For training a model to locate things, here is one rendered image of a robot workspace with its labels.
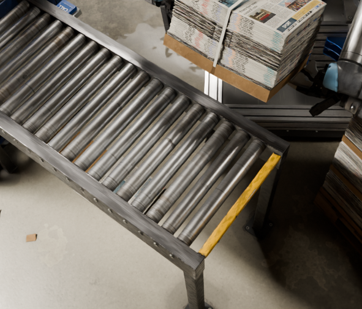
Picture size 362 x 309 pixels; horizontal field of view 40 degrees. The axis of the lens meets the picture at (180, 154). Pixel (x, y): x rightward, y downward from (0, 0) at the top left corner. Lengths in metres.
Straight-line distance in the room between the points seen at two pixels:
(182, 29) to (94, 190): 0.60
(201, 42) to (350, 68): 0.43
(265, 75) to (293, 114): 1.07
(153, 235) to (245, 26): 0.69
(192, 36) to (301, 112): 1.10
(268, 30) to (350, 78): 0.29
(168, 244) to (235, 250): 0.87
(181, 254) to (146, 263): 0.85
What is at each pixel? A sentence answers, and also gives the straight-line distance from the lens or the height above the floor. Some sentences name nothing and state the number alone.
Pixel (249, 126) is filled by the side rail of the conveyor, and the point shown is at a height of 0.80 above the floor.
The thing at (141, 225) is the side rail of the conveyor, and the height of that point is 0.80.
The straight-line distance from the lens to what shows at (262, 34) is 1.42.
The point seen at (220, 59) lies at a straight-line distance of 1.53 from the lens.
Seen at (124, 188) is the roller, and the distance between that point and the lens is 1.69.
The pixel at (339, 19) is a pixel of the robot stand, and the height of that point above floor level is 0.73.
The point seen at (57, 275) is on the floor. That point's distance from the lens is 2.49.
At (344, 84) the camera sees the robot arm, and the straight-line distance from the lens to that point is 1.52.
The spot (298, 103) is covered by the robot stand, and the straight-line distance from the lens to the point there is 2.58.
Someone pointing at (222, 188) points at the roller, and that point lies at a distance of 1.66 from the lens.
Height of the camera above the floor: 2.31
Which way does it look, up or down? 61 degrees down
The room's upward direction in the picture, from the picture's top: 6 degrees counter-clockwise
